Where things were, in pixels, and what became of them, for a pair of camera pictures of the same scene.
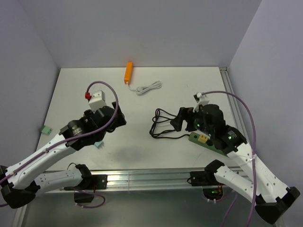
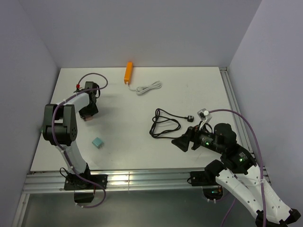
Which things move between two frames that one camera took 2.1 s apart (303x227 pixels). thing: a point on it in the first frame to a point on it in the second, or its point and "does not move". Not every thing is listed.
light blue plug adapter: (99, 144) does not move
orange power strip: (128, 77) does not move
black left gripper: (119, 121) to (83, 112)
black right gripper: (177, 122) to (192, 134)
